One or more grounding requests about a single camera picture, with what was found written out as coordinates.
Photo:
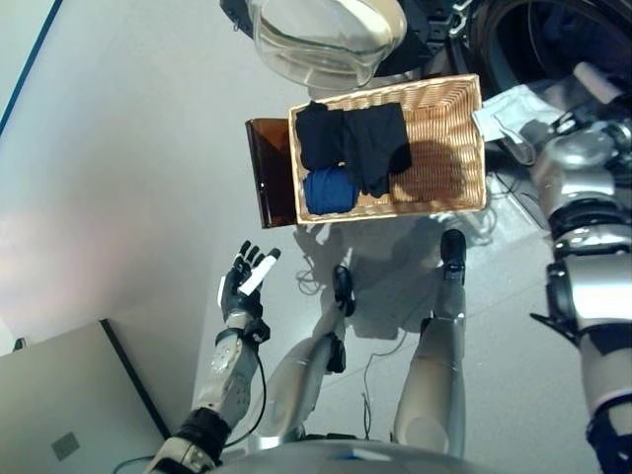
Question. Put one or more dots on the brown glossy stool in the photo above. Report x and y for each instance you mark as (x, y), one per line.
(271, 173)

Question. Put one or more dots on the silver robot torso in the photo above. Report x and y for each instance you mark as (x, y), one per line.
(345, 459)

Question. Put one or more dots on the navy folded garment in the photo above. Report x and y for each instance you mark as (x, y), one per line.
(321, 138)

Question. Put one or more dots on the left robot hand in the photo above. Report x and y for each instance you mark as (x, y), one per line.
(237, 296)

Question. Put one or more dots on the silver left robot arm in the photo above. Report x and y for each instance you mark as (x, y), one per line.
(227, 380)

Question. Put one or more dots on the blue folded garment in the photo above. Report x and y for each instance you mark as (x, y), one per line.
(328, 192)

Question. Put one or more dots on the round glass washer door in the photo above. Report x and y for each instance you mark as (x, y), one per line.
(321, 44)

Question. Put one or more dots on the grey cabinet with black edge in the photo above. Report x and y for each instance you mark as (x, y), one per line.
(64, 385)

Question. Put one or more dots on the rectangular wicker laundry basket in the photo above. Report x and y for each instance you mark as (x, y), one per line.
(444, 113)

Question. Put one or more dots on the left robot leg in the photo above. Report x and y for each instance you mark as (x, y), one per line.
(301, 375)

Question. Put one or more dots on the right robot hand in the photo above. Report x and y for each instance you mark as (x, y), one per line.
(597, 84)

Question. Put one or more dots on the white garment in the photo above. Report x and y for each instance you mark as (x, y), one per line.
(518, 113)

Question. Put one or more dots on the black garment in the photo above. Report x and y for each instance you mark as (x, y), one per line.
(375, 148)

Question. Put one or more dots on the robot leg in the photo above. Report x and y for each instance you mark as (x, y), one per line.
(434, 370)
(301, 375)

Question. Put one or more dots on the right robot leg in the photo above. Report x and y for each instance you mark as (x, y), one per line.
(434, 370)

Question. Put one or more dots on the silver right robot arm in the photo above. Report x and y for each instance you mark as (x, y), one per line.
(582, 197)

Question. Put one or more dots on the grey front-load washing machine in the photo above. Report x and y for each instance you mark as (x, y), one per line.
(508, 39)

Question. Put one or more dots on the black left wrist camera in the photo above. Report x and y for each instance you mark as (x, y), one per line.
(259, 331)

